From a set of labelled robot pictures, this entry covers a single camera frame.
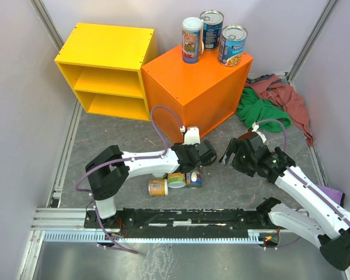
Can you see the orange label small jar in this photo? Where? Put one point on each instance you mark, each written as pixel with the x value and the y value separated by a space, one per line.
pixel 158 187

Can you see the yellow soup can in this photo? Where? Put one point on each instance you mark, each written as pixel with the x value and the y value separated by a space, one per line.
pixel 190 40

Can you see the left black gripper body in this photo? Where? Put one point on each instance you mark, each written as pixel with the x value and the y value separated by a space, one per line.
pixel 206 163

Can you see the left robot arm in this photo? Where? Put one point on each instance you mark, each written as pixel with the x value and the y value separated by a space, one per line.
pixel 107 172

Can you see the orange wooden box cabinet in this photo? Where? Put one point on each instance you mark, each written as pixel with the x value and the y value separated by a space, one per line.
pixel 204 94

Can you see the green label noodle cup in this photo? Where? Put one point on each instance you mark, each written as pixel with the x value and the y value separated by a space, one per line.
pixel 176 180

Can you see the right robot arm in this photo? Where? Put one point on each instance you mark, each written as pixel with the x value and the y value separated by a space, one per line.
pixel 327 224

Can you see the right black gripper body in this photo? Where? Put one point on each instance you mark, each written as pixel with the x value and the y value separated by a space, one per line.
pixel 244 163

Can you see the purple cloth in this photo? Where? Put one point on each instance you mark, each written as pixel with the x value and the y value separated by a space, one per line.
pixel 336 195

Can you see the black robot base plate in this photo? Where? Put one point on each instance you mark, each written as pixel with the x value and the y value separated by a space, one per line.
pixel 188 223

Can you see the white plastic spoon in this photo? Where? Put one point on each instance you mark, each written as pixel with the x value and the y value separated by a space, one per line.
pixel 201 47
pixel 194 176

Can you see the yellow open shelf cabinet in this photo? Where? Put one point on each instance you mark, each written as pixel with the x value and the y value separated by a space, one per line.
pixel 103 66

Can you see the red pink cloth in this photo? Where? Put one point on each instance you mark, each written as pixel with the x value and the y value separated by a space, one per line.
pixel 271 87

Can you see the dark blue soup can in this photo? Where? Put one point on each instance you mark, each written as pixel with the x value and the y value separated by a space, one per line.
pixel 212 28

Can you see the green cloth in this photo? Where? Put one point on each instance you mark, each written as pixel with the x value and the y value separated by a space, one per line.
pixel 252 109

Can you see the white lid small jar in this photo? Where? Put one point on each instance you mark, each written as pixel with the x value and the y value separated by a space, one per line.
pixel 159 175

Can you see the blue Progresso soup can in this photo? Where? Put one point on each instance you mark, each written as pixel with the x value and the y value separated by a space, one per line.
pixel 232 42

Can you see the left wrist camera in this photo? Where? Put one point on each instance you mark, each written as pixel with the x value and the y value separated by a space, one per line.
pixel 191 135

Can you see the yellow blue upright can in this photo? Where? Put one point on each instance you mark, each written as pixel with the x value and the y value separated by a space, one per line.
pixel 197 184

